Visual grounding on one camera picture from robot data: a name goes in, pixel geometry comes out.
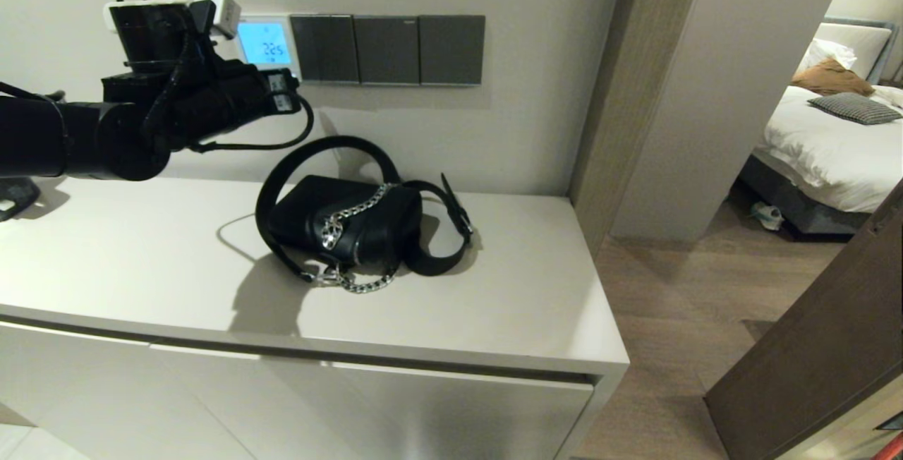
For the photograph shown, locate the white wall thermostat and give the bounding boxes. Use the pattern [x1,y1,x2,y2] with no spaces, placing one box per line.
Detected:
[236,14,303,82]

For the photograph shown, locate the black plastic stand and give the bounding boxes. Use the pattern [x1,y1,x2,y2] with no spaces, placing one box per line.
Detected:
[0,178,42,223]

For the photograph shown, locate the white sideboard cabinet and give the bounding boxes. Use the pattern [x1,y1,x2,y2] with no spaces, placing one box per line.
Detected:
[0,175,631,460]

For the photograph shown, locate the wide white cabinet door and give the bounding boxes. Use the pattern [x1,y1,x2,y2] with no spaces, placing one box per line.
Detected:
[148,344,595,460]

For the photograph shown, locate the wood-grain door jamb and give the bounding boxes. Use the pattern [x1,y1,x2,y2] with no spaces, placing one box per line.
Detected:
[568,0,708,260]

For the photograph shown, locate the pale slipper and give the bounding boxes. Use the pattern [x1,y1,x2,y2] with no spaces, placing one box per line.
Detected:
[749,200,786,232]

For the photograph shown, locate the bed with white bedding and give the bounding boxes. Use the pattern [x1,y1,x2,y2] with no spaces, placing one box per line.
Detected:
[737,17,903,238]

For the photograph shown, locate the white duvet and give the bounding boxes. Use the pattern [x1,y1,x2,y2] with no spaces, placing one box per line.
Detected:
[752,85,903,214]

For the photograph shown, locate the brown cushion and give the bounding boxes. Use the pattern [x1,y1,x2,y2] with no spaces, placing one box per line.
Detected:
[790,56,876,98]

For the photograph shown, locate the houndstooth patterned cushion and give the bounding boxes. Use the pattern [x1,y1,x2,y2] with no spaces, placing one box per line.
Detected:
[808,92,903,126]

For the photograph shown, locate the white pillow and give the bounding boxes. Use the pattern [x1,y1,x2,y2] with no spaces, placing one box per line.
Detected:
[797,23,892,83]

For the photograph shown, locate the dark brown wooden door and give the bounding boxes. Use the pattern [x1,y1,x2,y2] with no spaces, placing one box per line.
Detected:
[705,178,903,460]

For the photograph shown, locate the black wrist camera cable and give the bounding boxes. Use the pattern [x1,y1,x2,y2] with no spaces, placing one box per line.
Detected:
[185,92,315,155]

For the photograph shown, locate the grey three-rocker wall switch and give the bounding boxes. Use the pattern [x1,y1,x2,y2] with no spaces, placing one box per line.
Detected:
[290,14,361,85]

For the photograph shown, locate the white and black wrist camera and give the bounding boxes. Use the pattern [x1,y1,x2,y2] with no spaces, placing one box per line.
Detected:
[103,0,243,70]

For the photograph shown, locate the grey wall switch panel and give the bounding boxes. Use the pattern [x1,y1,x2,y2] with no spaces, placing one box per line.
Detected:
[418,15,487,87]
[353,15,422,86]

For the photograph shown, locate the black leather chain handbag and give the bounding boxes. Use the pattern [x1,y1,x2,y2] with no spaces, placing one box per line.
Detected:
[255,135,475,295]

